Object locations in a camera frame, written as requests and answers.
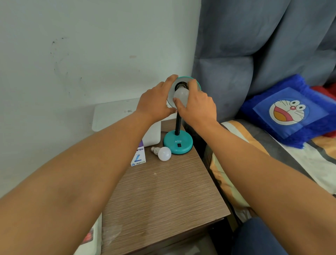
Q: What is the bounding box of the person's left hand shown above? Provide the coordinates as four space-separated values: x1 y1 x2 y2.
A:
136 74 179 124

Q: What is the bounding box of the person's right hand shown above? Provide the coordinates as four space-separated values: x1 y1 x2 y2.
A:
173 79 219 130

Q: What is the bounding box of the white light bulb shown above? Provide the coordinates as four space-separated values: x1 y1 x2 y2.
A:
174 87 190 108
150 146 172 162

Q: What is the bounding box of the teal desk lamp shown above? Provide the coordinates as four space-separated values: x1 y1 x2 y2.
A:
163 76 202 155

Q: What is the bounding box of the person's right forearm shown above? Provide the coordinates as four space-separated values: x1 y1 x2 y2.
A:
194 122 336 255

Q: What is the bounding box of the person's left forearm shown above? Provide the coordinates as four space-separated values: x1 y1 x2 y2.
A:
0 110 156 255

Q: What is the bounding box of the white plastic appliance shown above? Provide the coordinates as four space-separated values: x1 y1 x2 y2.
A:
92 98 162 148

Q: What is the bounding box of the white purple bulb box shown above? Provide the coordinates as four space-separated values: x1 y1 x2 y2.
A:
130 140 146 167

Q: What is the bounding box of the grey upholstered headboard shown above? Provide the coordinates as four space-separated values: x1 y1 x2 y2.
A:
191 0 336 124

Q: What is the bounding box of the brown wooden nightstand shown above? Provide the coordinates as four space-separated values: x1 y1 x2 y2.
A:
101 118 232 255

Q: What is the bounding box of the blue cartoon cat pillow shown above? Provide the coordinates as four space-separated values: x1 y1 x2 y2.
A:
240 74 333 150

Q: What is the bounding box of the striped bed sheet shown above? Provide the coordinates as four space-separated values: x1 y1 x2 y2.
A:
209 119 336 224

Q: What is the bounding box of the person's blue trouser leg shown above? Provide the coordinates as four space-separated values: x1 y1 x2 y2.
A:
231 216 290 255

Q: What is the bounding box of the white box with red print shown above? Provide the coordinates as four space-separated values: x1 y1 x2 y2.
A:
73 213 102 255

